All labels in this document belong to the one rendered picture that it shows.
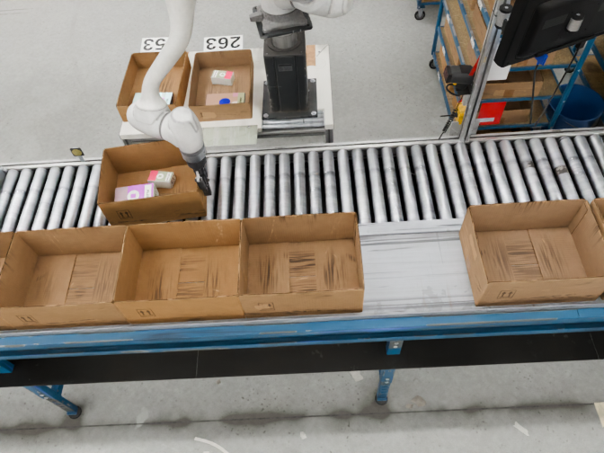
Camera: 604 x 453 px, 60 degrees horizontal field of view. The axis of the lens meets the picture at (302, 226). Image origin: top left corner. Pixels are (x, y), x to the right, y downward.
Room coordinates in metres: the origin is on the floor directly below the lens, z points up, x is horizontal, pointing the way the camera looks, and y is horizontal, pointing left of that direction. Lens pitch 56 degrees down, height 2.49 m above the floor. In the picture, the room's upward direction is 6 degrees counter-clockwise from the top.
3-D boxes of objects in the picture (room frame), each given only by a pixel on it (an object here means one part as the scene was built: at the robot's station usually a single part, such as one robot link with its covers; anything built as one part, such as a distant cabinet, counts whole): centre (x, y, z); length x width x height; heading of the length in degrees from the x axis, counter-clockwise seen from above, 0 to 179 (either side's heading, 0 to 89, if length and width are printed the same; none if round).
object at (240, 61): (2.00, 0.31, 0.80); 0.38 x 0.28 x 0.10; 177
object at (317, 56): (2.03, 0.28, 0.74); 1.00 x 0.58 x 0.03; 86
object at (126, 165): (1.40, 0.58, 0.83); 0.39 x 0.29 x 0.17; 92
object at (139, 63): (2.04, 0.64, 0.80); 0.38 x 0.28 x 0.10; 174
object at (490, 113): (1.57, -0.82, 0.85); 0.16 x 0.01 x 0.13; 87
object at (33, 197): (1.39, 1.16, 0.72); 0.52 x 0.05 x 0.05; 177
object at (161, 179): (1.46, 0.58, 0.78); 0.10 x 0.06 x 0.05; 77
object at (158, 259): (0.89, 0.40, 0.96); 0.39 x 0.29 x 0.17; 87
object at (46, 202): (1.38, 1.10, 0.72); 0.52 x 0.05 x 0.05; 177
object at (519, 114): (2.18, -1.15, 0.39); 0.40 x 0.30 x 0.10; 177
